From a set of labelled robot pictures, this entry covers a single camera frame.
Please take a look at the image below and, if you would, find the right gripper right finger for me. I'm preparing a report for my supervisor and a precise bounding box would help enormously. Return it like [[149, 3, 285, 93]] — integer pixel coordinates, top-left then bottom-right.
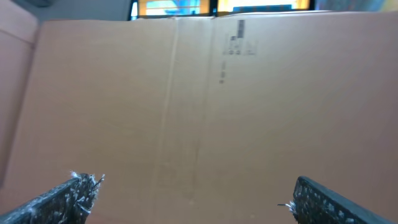
[[281, 176, 392, 224]]

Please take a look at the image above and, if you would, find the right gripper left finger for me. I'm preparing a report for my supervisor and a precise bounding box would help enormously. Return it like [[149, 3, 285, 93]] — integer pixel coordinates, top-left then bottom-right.
[[1, 171, 105, 224]]

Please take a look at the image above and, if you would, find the cardboard box wall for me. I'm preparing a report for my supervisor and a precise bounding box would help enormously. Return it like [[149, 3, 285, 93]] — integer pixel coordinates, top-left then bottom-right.
[[1, 1, 397, 223]]

